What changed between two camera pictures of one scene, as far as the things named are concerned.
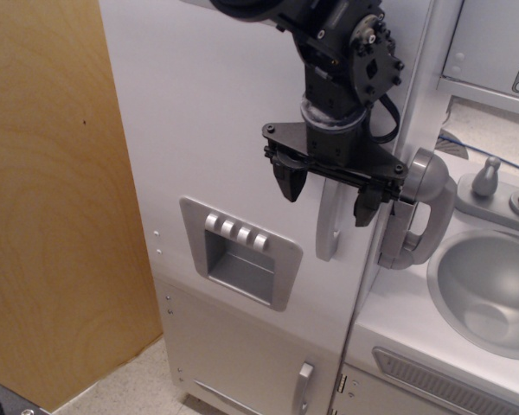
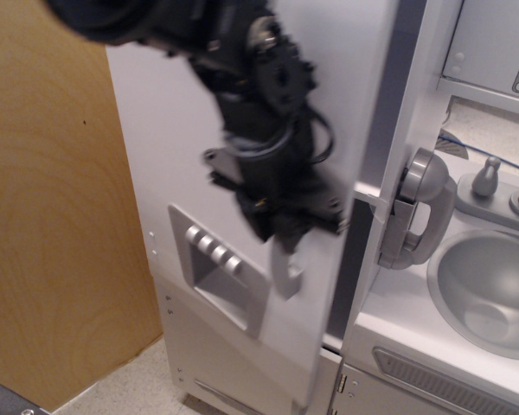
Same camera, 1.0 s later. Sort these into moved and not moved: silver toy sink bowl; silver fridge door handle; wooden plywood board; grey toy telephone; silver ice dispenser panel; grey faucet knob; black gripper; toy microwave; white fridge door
Moved: silver fridge door handle; white fridge door; silver ice dispenser panel; black gripper
Not moved: toy microwave; wooden plywood board; grey faucet knob; grey toy telephone; silver toy sink bowl
